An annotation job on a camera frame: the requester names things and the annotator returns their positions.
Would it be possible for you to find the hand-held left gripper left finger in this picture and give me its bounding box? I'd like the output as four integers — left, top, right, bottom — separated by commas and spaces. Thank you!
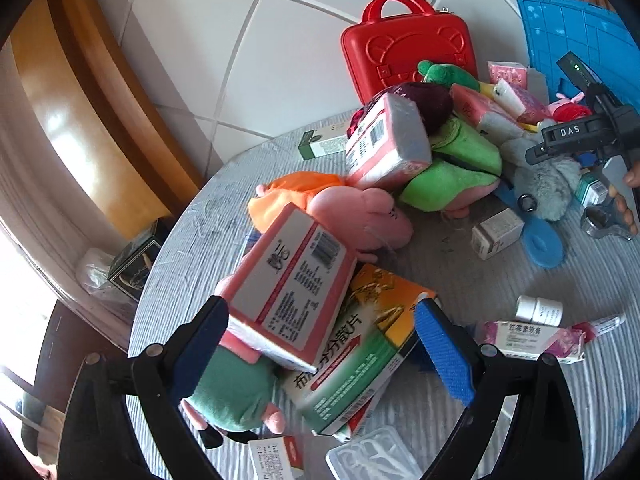
57, 296, 230, 480

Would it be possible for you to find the white medicine bottle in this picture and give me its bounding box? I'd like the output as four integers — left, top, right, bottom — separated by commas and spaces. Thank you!
515, 295, 564, 327

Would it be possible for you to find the white red medicine box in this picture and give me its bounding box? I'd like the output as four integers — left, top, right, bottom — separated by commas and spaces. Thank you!
247, 435, 306, 480

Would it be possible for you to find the pink white medicine box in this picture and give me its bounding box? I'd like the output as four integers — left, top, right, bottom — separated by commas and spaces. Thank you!
481, 320, 586, 364

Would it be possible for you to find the pig plush green shirt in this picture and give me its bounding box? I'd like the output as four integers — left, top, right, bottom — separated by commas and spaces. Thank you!
181, 329, 290, 450

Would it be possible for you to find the blue silicone paddle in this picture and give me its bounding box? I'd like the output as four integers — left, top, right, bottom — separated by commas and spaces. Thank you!
494, 184, 565, 269

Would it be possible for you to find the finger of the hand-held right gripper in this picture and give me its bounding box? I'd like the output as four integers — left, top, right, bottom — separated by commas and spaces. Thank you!
525, 141, 556, 165

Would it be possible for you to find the dark purple plush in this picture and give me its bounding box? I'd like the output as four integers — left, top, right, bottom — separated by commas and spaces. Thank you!
395, 82, 457, 135

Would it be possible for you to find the person's right hand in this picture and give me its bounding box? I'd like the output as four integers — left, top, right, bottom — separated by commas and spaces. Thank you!
617, 165, 640, 235

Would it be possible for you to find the dark green plush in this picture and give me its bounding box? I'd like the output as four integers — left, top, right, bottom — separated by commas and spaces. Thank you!
417, 60, 483, 92

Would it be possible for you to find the green white small box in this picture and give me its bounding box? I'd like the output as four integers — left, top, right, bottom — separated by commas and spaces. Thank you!
575, 172, 609, 207

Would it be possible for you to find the ointment tube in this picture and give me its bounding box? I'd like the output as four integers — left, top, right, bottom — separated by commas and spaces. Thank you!
572, 312, 627, 345

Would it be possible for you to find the grey cloth-covered desktop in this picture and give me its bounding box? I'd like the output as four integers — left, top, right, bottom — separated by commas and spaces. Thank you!
127, 107, 640, 480

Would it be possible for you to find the green orange medicine box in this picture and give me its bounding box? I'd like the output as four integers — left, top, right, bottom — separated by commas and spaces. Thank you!
280, 262, 442, 437

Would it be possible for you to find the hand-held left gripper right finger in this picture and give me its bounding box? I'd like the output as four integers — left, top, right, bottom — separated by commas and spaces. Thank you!
414, 299, 586, 480

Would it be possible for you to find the clear plastic floss box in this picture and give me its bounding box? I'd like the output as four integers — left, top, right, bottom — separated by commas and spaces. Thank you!
325, 425, 427, 480

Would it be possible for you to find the green plush garment toy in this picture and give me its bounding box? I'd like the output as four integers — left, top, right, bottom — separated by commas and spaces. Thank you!
400, 116, 503, 219

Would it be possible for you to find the large pink bordered box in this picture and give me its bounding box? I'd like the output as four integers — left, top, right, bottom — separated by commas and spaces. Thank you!
215, 204, 359, 372

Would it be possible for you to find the pink patterned box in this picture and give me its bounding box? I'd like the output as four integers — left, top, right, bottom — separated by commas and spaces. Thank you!
487, 60, 532, 89

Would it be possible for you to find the blue plastic crate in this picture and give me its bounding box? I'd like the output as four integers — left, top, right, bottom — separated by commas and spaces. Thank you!
516, 0, 633, 105

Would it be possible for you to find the white curtain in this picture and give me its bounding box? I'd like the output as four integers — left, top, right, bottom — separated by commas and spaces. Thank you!
0, 50, 166, 306

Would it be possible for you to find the red toy suitcase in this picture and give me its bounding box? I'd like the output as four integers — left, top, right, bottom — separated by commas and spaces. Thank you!
341, 0, 477, 107

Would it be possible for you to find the clear plastic bag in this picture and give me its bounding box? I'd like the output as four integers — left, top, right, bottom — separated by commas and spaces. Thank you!
75, 247, 132, 307

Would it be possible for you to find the wooden door frame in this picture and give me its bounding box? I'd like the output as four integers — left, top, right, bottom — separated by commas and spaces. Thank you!
10, 0, 213, 221

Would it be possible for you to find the small white medicine box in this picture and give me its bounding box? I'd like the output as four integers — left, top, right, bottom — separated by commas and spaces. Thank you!
471, 207, 526, 261

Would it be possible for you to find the pig plush orange dress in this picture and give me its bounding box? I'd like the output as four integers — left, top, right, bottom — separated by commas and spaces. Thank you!
248, 171, 415, 255

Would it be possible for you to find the white squeeze tube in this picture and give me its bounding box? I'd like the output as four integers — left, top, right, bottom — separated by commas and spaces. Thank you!
492, 80, 529, 114

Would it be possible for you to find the grey fluffy plush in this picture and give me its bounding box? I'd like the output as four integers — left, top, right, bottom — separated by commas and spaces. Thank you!
500, 137, 583, 224

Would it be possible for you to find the small pig plush red dress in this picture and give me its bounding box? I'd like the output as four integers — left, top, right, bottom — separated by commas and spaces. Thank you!
549, 91, 594, 122

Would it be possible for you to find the black gold box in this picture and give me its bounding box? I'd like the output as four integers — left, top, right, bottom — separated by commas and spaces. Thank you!
107, 217, 172, 302

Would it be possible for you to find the pink white silver-ended box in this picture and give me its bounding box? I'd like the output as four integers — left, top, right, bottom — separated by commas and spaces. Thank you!
345, 92, 434, 191

